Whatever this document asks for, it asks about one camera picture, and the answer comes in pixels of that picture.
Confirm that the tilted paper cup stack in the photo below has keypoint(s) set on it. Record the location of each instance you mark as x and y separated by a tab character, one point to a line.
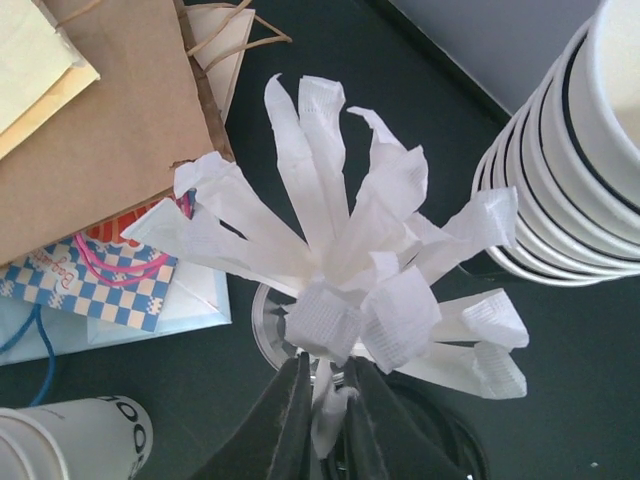
571	152

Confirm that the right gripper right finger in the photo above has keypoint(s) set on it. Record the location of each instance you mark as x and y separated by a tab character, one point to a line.
382	440

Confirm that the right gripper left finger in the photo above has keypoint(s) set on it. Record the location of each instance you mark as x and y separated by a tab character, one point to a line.
273	442

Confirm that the right black lid stack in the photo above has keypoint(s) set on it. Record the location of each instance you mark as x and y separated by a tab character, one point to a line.
444	429

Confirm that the white paper cup stack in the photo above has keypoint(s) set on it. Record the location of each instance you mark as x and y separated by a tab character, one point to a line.
106	437

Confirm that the single white stirrer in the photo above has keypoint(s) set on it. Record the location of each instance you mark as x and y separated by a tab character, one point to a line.
328	408

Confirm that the brown kraft paper bag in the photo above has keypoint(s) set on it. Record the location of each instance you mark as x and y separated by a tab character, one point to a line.
117	144

